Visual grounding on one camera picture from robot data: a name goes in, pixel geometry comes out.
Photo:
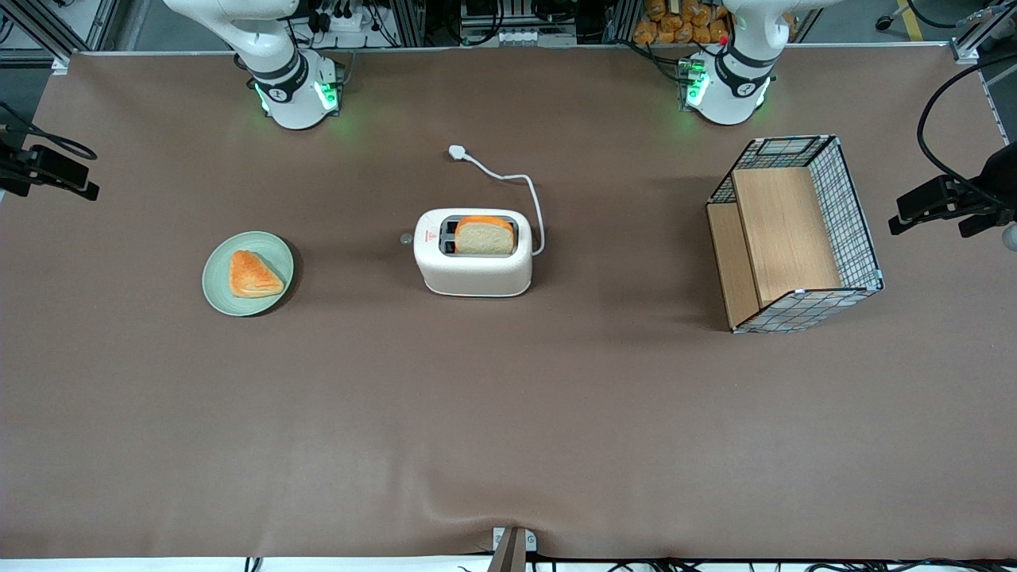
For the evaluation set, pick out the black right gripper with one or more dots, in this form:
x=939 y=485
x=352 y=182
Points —
x=9 y=169

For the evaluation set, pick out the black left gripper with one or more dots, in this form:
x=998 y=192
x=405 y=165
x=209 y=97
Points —
x=998 y=178

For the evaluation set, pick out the white two-slot toaster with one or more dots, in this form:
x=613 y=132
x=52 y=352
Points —
x=477 y=274

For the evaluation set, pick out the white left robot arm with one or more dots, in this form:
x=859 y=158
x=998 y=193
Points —
x=727 y=99

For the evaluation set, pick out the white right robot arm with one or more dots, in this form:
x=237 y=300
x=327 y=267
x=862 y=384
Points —
x=290 y=99

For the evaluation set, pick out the triangular orange toasted sandwich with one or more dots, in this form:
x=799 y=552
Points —
x=250 y=276

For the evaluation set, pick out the pale green round plate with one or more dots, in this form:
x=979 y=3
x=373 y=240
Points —
x=270 y=248

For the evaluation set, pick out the bag of bread rolls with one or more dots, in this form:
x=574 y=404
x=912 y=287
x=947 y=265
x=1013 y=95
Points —
x=683 y=22

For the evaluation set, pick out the white power strip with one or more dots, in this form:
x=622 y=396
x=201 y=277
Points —
x=342 y=20

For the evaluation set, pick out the bread slice with orange crust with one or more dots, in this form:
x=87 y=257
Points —
x=483 y=238

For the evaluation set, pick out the brown table cover cloth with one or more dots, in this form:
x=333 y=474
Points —
x=508 y=413

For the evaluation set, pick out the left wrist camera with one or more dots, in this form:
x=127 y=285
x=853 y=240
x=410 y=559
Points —
x=985 y=222

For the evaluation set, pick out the aluminium frame profile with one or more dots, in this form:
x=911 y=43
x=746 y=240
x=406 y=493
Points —
x=981 y=32
x=48 y=32

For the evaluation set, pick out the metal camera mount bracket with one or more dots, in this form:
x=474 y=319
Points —
x=513 y=550

